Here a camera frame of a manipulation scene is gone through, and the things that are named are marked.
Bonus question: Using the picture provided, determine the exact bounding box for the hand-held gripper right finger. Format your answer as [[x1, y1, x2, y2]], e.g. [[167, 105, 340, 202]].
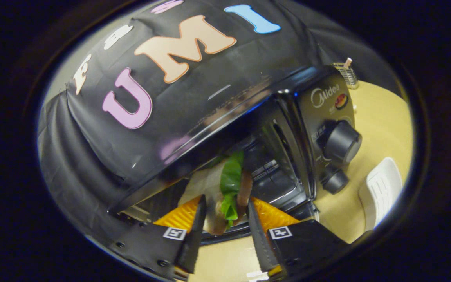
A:
[[247, 197, 347, 279]]

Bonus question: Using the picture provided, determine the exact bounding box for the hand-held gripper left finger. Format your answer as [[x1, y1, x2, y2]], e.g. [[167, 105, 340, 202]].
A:
[[110, 195, 207, 280]]

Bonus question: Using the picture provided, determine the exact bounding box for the white bread lettuce sandwich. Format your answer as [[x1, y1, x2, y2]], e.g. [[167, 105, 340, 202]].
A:
[[179, 151, 254, 235]]

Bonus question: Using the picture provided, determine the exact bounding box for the black toaster oven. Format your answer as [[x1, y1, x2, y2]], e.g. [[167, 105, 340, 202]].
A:
[[108, 65, 363, 245]]

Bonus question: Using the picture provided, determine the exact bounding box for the black backdrop cloth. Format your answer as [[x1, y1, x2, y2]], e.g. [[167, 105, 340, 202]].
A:
[[38, 0, 398, 251]]

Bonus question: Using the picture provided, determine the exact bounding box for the white rectangular dish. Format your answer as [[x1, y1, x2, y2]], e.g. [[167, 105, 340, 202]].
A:
[[359, 157, 403, 231]]

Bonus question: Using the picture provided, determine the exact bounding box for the wire mesh utensil holder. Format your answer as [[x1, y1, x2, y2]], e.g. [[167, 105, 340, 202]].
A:
[[332, 61, 360, 90]]

